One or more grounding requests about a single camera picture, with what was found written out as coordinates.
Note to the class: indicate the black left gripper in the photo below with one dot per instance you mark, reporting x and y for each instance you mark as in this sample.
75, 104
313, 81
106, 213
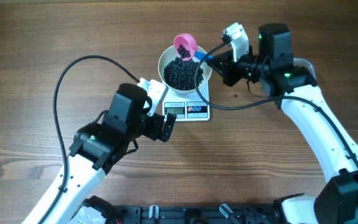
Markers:
160, 127

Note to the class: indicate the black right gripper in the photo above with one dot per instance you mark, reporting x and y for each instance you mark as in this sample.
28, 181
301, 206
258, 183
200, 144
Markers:
227, 68

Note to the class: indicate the pink scoop with blue handle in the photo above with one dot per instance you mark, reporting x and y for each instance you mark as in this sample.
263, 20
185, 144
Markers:
189, 42

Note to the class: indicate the black beans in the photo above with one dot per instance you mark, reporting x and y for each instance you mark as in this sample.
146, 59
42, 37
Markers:
180, 74
183, 52

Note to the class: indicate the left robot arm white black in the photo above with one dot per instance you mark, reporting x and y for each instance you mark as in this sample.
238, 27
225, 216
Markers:
97, 147

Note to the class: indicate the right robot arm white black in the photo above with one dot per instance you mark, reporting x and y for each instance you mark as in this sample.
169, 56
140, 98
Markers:
291, 84

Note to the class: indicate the white digital kitchen scale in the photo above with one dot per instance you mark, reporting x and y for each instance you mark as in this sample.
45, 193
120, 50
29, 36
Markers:
186, 105

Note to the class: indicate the black beans in bowl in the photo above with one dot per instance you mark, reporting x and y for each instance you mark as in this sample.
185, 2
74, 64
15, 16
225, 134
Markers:
180, 74

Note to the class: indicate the white bowl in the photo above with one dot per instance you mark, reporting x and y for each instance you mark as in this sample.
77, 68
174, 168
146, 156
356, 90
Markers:
170, 54

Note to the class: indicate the clear plastic container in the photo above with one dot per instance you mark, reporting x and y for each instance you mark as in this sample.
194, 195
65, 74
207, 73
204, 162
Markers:
302, 62

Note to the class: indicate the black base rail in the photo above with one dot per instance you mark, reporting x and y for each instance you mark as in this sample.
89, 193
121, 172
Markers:
225, 213

